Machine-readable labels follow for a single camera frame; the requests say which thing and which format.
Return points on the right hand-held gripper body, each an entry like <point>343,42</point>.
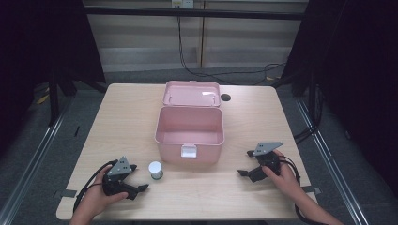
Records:
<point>266,157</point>

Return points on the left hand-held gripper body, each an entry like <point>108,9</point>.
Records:
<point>116,179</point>

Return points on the small white-capped bottle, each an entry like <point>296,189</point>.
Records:
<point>155,168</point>

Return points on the pink plastic storage box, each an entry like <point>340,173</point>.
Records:
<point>189,125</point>

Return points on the person's left hand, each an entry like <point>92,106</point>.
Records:
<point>97,200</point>

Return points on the person's right hand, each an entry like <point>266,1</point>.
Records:
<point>284,181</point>

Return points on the grey tape strip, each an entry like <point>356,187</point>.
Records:
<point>65,193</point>
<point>313,189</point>

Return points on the black metal stand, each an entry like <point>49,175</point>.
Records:
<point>53,100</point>

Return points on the yellow floor tape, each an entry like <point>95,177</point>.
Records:
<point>42,99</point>

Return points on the black curtain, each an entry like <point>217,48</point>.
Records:
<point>359,62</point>
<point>37,47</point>

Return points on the metal floor rail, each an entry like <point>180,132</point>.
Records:
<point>331,162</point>
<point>34,156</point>

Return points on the black horizontal frame bar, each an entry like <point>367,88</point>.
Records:
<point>194,13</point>

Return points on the white wall socket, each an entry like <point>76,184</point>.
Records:
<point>182,3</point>

